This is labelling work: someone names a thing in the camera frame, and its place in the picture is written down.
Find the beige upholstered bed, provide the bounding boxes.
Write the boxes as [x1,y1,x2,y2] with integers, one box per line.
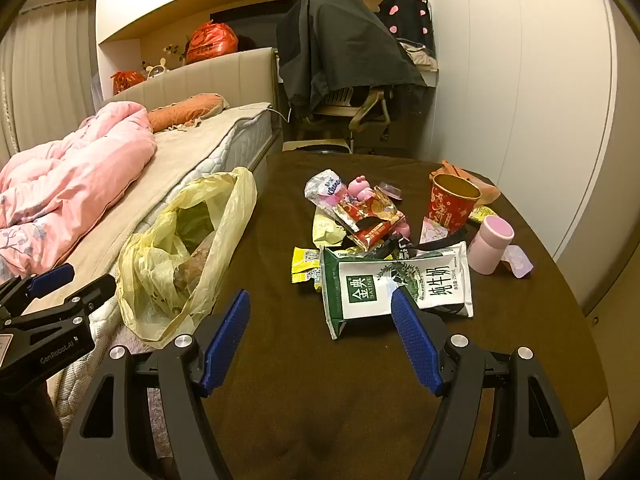
[97,47,282,161]

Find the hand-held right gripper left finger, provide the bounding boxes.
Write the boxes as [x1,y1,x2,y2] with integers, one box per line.
[55,289,251,480]

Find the black bag pink spots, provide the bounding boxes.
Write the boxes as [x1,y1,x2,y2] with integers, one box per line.
[377,0,434,52]

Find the white quilted mattress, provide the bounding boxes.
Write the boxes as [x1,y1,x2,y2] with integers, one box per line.
[47,109,274,436]

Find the magenta wrapper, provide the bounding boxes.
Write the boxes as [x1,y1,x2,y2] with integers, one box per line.
[501,244,534,279]

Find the orange plastic wrapper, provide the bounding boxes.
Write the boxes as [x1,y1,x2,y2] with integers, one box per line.
[429,160,502,207]

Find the small pink bottle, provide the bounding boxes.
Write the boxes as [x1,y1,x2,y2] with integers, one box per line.
[468,216,515,276]

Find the red gold snack wrapper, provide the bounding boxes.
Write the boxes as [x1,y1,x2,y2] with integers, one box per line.
[332,192,406,236]

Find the white green milk carton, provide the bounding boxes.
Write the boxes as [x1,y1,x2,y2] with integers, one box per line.
[320,241,474,341]

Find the large orange plastic bag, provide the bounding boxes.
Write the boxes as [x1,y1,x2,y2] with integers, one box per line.
[185,20,240,66]

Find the orange pillow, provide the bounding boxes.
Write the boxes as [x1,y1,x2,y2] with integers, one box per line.
[147,92,231,134]

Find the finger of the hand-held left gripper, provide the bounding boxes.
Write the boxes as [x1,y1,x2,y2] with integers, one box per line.
[0,273,118,335]
[0,262,76,306]

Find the light pink wrapper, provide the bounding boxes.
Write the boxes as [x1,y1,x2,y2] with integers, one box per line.
[419,216,454,247]

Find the small orange plastic bag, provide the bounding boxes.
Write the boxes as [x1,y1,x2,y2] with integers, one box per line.
[110,70,147,96]

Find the white panelled wardrobe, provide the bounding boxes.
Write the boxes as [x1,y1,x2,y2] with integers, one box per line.
[432,0,617,307]

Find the pink pig toy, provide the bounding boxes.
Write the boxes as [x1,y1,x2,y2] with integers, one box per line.
[347,176,414,239]

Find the dark grey jacket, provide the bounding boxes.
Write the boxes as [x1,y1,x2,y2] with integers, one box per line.
[276,0,427,122]

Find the beige curtain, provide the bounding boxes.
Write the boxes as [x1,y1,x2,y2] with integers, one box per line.
[0,0,101,155]

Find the pile of clothes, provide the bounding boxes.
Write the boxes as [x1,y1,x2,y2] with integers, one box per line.
[400,42,440,72]

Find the clear blue print wrapper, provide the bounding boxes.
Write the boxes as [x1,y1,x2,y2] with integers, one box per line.
[305,169,347,207]

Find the black foil wrapper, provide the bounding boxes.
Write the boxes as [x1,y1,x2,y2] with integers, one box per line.
[372,237,417,262]

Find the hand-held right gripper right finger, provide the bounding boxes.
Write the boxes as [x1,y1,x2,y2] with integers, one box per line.
[390,287,586,480]

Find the white plush toy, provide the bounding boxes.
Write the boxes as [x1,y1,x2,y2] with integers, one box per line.
[141,57,169,79]

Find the yellow plastic bag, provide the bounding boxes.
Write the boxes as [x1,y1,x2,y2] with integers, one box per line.
[116,166,258,350]

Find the red paper cup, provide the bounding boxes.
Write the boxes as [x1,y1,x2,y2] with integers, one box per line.
[427,173,482,235]

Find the pink quilt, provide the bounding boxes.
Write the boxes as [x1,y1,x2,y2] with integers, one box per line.
[0,101,159,279]

